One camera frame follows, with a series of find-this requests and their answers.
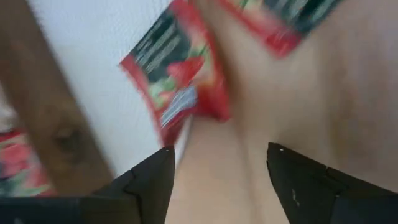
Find brown wooden tea caddy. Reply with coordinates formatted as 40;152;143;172
0;0;114;197

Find red strawberry tea packet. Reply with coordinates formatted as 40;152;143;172
119;0;231;147
0;130;56;197
217;0;343;59

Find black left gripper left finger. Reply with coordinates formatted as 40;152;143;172
93;146;176;224

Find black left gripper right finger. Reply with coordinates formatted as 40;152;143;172
266;142;398;224

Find white round woven placemat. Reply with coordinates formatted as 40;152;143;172
27;0;193;175

